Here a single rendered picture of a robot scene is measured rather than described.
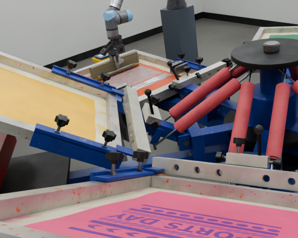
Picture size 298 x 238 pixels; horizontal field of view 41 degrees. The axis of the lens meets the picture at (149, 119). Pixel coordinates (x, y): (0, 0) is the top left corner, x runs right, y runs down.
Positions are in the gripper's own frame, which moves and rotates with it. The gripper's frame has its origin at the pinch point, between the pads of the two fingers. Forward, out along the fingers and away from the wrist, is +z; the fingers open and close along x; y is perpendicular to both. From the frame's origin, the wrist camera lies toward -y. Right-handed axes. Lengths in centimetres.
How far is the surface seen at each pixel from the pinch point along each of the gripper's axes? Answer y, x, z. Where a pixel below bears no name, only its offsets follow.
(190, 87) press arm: 0, -74, -5
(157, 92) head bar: -14, -64, -4
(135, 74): 6.9, -12.6, 4.4
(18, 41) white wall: 43, 329, 46
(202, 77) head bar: 17, -65, -3
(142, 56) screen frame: 26.9, 7.2, 1.8
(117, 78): -4.4, -8.0, 4.8
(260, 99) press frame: -9, -125, -16
